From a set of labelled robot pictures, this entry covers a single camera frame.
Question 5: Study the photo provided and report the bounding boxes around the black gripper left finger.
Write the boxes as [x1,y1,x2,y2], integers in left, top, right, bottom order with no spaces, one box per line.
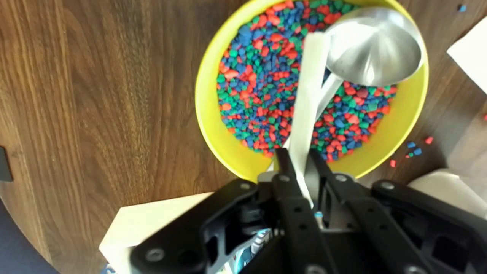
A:
[273,147,329,274]

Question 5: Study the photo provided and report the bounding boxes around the metal measuring scoop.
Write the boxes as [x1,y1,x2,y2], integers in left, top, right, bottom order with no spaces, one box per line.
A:
[317,5,427,118]

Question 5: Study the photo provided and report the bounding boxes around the light wooden box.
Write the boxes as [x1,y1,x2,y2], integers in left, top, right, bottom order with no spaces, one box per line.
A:
[100,191,211,274]

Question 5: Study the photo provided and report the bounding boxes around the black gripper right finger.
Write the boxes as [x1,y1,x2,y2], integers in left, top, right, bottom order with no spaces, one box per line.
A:
[310,149,433,274]

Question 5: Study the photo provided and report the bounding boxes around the white paper napkin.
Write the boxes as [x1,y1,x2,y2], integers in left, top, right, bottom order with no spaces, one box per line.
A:
[448,16,487,94]

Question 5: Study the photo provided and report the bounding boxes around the colourful cereal pieces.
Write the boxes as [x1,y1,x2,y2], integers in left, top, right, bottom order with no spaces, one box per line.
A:
[217,0,396,161]

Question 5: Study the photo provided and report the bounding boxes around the round dark wooden table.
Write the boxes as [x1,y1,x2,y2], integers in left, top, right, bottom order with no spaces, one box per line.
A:
[0,0,487,274]

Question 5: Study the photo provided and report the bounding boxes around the white plastic spoon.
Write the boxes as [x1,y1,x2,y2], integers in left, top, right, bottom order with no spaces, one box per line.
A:
[287,31,329,203]

